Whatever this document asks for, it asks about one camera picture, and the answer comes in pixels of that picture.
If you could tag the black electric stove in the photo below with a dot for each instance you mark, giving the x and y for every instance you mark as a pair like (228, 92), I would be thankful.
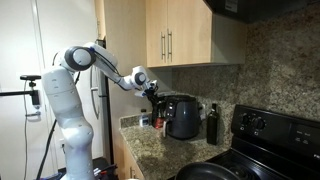
(271, 146)

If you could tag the black frying pan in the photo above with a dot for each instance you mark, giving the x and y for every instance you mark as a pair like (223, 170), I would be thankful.
(205, 171)

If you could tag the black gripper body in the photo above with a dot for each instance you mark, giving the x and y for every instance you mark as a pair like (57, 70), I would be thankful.
(152, 87)

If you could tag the camera on black stand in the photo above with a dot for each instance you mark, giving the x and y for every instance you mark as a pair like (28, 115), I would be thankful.
(34, 94)

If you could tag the black air fryer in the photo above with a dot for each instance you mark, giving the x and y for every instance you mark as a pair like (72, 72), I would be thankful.
(182, 119)

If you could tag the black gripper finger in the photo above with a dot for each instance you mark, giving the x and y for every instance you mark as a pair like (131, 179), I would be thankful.
(155, 105)

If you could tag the black range hood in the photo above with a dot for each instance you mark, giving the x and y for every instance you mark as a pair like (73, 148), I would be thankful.
(250, 11)

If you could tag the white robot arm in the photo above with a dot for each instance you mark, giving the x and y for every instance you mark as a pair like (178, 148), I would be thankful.
(59, 85)

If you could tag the dark glass bottle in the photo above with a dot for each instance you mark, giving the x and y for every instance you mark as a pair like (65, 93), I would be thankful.
(212, 125)

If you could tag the wooden lower cabinet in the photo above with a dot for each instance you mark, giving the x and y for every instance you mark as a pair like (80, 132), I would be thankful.
(127, 165)

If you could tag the stainless steel refrigerator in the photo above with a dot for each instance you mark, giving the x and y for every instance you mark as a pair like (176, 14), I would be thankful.
(99, 98)

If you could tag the wooden cabinet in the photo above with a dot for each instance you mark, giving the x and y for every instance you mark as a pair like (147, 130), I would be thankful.
(127, 165)
(171, 33)

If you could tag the small white bottle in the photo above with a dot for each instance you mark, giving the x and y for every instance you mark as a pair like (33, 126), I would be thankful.
(144, 118)

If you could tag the wooden upper cabinet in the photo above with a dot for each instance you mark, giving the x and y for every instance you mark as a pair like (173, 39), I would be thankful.
(171, 33)

